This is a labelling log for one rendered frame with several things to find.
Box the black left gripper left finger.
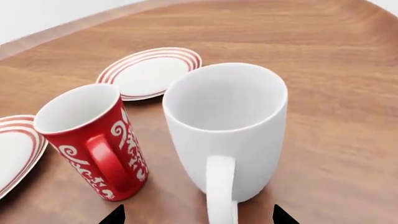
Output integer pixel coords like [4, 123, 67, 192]
[98, 203, 126, 224]

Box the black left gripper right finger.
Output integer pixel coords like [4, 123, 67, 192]
[273, 203, 301, 224]

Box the red mug with white ornaments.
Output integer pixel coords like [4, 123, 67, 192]
[33, 83, 150, 202]

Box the white ceramic mug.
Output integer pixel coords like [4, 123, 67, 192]
[162, 62, 288, 224]

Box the white plate with red rings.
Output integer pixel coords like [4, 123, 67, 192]
[95, 47, 203, 102]
[0, 114, 49, 196]

